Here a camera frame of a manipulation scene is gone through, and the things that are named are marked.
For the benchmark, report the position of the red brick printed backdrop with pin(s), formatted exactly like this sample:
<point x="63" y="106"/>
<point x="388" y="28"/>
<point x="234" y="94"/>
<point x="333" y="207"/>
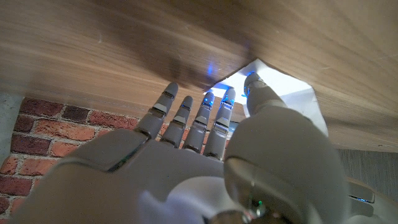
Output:
<point x="46" y="130"/>

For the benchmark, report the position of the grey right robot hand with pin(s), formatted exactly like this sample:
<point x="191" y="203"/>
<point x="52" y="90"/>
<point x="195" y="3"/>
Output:
<point x="174" y="161"/>

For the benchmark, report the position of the white paper shipping label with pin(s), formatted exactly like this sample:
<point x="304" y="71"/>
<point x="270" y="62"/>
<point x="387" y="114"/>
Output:
<point x="295" y="90"/>

